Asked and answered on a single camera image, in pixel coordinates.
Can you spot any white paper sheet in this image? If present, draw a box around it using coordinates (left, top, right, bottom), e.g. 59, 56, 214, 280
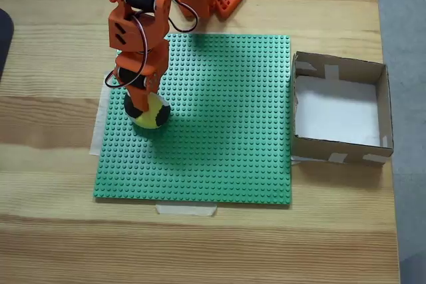
294, 76, 382, 148

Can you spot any yellow black white ball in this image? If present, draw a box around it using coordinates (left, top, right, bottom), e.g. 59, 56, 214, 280
123, 92, 172, 129

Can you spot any brown cardboard box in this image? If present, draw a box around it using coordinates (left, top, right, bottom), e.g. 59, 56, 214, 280
291, 51, 395, 168

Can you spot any green studded baseplate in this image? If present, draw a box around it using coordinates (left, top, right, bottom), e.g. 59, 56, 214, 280
93, 33, 294, 206

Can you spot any black curved object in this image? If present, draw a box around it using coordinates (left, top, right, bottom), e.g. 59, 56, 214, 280
0, 7, 16, 84

